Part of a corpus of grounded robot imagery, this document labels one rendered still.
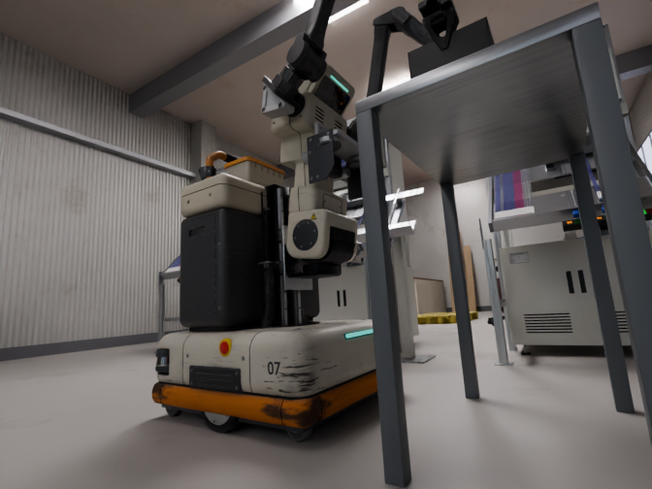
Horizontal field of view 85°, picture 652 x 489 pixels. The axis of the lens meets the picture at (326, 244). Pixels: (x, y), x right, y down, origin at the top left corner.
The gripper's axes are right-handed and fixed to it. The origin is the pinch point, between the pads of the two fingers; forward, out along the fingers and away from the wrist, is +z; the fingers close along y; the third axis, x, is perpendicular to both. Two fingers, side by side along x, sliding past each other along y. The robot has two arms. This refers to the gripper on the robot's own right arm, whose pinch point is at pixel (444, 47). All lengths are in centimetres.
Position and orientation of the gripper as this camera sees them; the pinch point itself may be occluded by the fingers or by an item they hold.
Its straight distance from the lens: 92.6
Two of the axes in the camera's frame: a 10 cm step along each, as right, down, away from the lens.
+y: 5.6, 1.2, 8.2
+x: -8.3, 1.8, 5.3
